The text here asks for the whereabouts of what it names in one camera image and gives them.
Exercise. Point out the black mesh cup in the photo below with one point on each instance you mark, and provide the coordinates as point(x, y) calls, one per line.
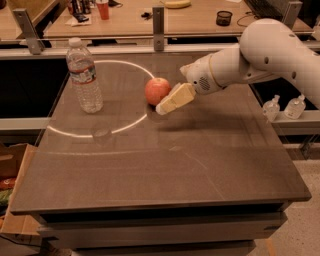
point(223, 18)

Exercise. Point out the red plastic cup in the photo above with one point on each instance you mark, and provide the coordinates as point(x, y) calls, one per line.
point(103, 9)

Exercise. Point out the right metal bracket post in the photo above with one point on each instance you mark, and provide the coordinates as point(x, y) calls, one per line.
point(291, 13)

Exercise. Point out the grey drawer cabinet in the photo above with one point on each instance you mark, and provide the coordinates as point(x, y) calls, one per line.
point(162, 226)

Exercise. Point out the yellow banana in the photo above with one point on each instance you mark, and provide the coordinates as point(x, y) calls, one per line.
point(176, 4)

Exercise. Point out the metal bracket post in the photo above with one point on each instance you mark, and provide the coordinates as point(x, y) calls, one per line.
point(158, 28)
point(291, 13)
point(35, 45)

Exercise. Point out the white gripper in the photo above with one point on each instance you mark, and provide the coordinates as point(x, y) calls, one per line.
point(199, 76)

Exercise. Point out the middle metal bracket post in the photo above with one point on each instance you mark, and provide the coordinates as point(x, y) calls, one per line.
point(158, 28)

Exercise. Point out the red apple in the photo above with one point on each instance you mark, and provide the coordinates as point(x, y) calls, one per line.
point(156, 89)

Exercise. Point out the clear plastic water bottle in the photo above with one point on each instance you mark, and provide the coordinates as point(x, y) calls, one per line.
point(83, 76)

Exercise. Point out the small clear sanitizer bottle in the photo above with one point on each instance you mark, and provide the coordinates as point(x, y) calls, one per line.
point(271, 108)

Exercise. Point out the black keyboard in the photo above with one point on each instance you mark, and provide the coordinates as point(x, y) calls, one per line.
point(263, 9)

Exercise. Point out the left metal bracket post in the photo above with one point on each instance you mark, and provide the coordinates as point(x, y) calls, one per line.
point(35, 45)

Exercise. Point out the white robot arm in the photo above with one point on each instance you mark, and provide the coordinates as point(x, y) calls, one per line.
point(267, 50)

